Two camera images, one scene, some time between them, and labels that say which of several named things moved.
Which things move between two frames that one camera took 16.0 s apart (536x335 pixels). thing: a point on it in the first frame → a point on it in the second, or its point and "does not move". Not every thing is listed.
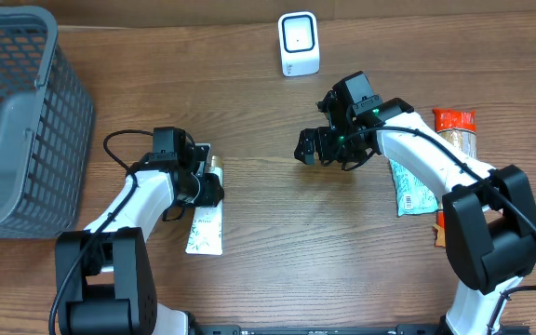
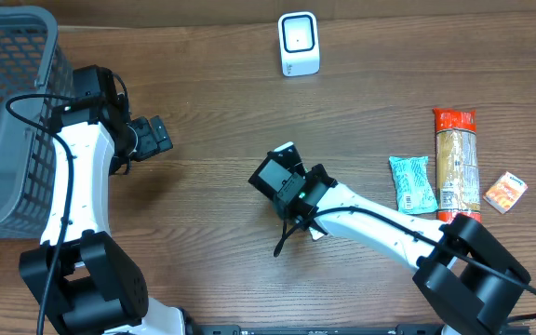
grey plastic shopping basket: (32, 127) does not move
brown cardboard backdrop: (165, 14) does not move
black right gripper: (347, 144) → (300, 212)
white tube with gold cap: (206, 234) → (314, 233)
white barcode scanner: (300, 46) does not move
